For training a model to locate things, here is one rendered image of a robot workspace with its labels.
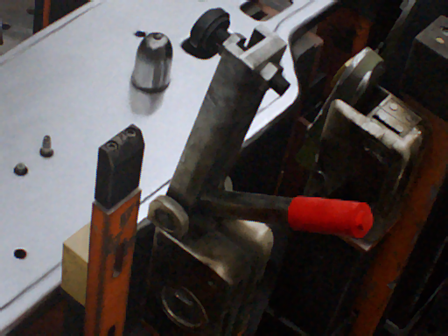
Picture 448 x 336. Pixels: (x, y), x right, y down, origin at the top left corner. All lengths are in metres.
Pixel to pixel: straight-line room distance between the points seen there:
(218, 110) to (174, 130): 0.23
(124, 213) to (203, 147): 0.08
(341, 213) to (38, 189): 0.27
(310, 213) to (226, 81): 0.10
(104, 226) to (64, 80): 0.31
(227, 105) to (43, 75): 0.30
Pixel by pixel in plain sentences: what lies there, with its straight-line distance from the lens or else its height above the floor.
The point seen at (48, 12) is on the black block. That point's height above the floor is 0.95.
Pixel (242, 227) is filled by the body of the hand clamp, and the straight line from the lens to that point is 0.74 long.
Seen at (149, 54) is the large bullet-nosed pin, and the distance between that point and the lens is 0.87.
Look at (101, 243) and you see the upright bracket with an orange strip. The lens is 0.62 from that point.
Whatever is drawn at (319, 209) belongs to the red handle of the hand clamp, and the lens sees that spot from 0.65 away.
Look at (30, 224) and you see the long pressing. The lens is 0.79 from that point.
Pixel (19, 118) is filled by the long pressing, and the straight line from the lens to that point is 0.86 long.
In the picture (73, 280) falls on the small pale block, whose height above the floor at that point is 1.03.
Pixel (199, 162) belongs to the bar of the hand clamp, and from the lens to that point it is 0.68.
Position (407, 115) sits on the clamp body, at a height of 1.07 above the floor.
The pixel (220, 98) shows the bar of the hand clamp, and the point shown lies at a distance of 0.63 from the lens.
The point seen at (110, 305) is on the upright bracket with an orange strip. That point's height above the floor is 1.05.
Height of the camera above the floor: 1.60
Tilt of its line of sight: 44 degrees down
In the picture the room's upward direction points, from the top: 12 degrees clockwise
